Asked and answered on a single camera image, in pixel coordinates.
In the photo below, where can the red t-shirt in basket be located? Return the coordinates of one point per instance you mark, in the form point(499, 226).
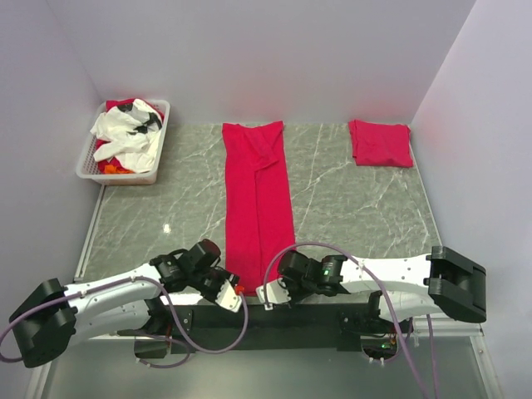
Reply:
point(120, 104)

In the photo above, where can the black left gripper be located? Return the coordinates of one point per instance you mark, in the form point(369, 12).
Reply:
point(224, 276)

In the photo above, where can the red t-shirt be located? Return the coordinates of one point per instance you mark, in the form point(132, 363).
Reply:
point(380, 145)
point(120, 104)
point(259, 215)

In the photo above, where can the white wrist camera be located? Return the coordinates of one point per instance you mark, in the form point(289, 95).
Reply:
point(227, 298)
point(273, 293)

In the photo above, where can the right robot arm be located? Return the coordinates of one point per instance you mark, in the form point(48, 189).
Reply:
point(442, 281)

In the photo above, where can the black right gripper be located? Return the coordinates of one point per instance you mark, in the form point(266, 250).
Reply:
point(295, 298)

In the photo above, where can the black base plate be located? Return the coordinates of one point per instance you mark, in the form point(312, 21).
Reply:
point(341, 326)

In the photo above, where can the aluminium rail frame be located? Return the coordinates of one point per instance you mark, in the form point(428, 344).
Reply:
point(124, 365)

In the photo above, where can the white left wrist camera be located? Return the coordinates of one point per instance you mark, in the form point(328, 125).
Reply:
point(227, 298)

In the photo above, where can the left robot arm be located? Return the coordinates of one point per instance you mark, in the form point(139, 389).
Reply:
point(55, 316)

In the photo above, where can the folded red t-shirt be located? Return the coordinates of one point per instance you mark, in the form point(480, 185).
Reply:
point(380, 145)

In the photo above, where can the white plastic laundry basket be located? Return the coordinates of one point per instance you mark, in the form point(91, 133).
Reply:
point(126, 133)

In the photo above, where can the white and black t-shirt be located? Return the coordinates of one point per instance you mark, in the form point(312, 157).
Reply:
point(129, 133)

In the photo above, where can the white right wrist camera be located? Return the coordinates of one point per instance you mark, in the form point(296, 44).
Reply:
point(273, 293)

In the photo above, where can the orange t-shirt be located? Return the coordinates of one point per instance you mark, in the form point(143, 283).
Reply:
point(111, 169)

